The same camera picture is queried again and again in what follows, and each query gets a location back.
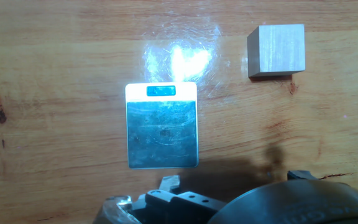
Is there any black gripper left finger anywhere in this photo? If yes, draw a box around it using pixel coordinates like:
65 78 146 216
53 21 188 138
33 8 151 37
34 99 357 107
132 175 227 224

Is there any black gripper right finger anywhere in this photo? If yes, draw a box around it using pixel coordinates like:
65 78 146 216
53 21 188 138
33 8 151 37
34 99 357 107
287 170 319 182

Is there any pale wooden cube block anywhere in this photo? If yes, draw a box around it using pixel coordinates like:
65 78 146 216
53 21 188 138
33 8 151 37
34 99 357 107
247 24 306 78

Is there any small silver digital scale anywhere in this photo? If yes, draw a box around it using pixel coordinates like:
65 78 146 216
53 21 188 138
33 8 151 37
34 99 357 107
124 82 200 170

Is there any glossy wood-pattern mat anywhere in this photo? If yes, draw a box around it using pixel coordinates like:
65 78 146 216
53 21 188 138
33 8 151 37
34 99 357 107
0 0 358 224

